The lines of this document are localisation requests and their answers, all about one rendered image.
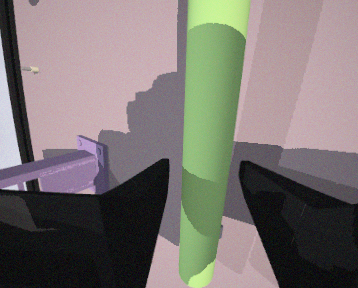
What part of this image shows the light green long rod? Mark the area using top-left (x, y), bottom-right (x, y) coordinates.
top-left (179, 0), bottom-right (251, 288)

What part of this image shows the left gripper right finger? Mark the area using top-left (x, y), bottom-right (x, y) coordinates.
top-left (239, 160), bottom-right (358, 288)

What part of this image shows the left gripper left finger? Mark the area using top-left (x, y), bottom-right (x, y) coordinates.
top-left (0, 158), bottom-right (169, 288)

